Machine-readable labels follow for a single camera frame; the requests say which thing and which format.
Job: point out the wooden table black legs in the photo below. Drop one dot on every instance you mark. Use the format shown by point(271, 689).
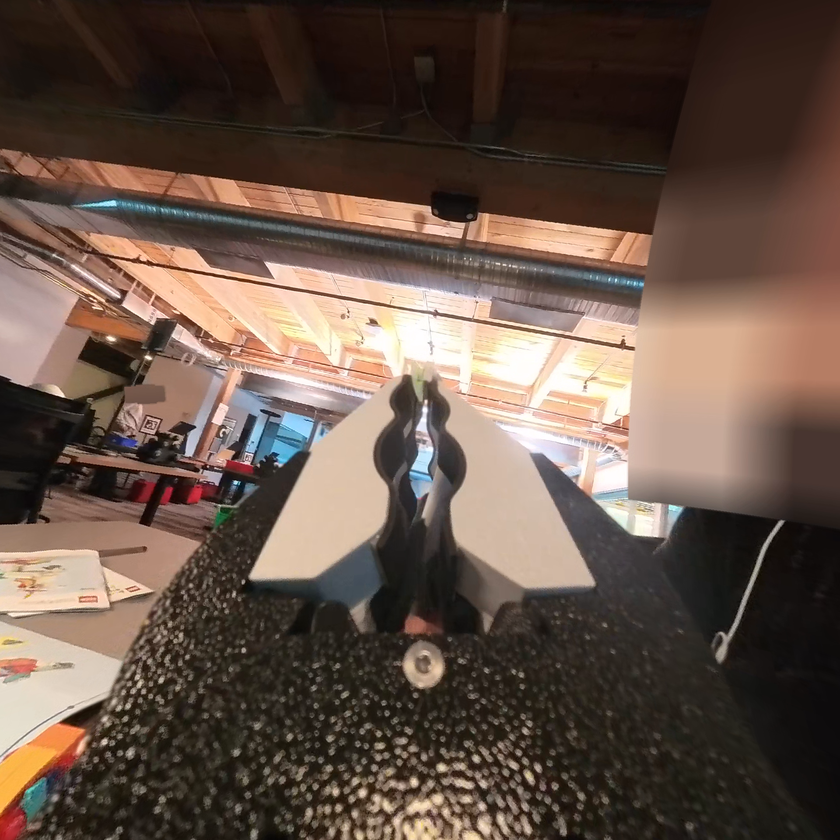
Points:
point(131, 464)

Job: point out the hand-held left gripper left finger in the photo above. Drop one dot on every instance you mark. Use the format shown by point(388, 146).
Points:
point(328, 518)

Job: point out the silver ventilation duct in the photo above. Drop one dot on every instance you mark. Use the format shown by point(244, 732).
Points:
point(328, 241)

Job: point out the black office chair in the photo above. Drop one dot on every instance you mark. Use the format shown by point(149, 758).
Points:
point(33, 446)

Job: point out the bird cover instruction booklet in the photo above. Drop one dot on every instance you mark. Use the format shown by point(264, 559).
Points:
point(59, 577)

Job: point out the open lego instruction booklet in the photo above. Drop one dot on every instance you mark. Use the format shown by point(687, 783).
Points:
point(65, 702)

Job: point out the dark ceiling panel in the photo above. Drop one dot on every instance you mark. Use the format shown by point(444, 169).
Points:
point(538, 315)
point(233, 262)

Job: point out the red storage bin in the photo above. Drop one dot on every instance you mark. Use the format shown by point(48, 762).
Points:
point(187, 494)
point(149, 492)

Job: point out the small white instruction booklet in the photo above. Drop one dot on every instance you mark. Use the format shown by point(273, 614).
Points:
point(131, 586)

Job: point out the black ceiling sensor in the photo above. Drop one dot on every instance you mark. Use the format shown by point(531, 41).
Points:
point(454, 207)

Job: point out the black wall speaker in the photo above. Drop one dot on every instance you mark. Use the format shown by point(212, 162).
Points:
point(161, 334)

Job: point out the orange red lego model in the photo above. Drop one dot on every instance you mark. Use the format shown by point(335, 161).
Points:
point(33, 768)

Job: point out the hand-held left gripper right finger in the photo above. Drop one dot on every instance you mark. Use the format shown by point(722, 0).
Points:
point(518, 525)

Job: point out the pale green lego piece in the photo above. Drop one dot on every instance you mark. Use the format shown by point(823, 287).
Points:
point(420, 387)

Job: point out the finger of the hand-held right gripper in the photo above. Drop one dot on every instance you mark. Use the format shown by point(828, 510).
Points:
point(434, 512)

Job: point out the green plastic bin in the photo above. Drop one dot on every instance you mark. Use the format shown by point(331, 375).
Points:
point(223, 518)

